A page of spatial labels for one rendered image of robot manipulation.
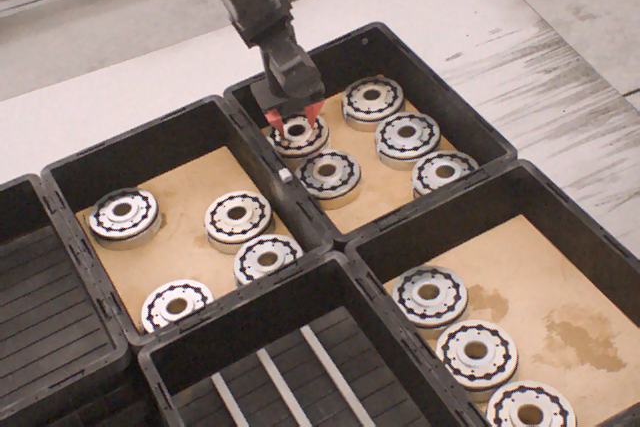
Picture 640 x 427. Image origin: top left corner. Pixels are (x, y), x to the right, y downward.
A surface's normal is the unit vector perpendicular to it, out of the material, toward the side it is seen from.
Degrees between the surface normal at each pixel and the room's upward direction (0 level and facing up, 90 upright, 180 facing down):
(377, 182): 0
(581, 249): 90
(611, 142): 0
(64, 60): 0
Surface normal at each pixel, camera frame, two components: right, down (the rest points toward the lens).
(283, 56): -0.36, -0.50
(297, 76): 0.38, 0.63
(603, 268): -0.87, 0.42
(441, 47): -0.14, -0.70
